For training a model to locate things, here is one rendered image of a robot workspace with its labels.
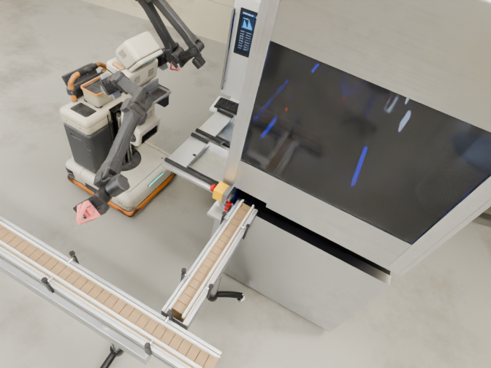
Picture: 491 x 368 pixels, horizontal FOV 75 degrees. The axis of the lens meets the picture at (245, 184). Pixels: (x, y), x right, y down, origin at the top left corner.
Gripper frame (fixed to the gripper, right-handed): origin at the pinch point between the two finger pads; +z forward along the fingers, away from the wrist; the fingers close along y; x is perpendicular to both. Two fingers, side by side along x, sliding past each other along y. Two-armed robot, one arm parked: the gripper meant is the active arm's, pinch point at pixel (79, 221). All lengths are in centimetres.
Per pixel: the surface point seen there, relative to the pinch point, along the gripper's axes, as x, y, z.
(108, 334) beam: -61, 51, -19
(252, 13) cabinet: 30, -71, -154
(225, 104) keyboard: -14, -23, -166
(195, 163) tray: -25, -5, -93
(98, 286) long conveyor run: -30.9, 27.0, -12.1
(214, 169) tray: -34, -13, -92
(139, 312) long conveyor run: -45.7, 14.3, -5.9
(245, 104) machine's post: -2, -56, -51
